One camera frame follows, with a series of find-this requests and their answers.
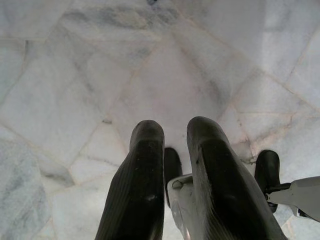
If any black robot foot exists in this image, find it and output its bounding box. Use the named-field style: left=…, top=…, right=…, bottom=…
left=163, top=147, right=184, bottom=209
left=254, top=149, right=281, bottom=214

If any silver robot leg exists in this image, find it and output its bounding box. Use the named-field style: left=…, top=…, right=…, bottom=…
left=166, top=174, right=201, bottom=240
left=264, top=175, right=320, bottom=219

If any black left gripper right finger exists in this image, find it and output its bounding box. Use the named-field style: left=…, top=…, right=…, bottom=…
left=186, top=115, right=288, bottom=240

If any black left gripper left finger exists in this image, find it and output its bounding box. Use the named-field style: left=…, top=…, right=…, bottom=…
left=94, top=119, right=166, bottom=240

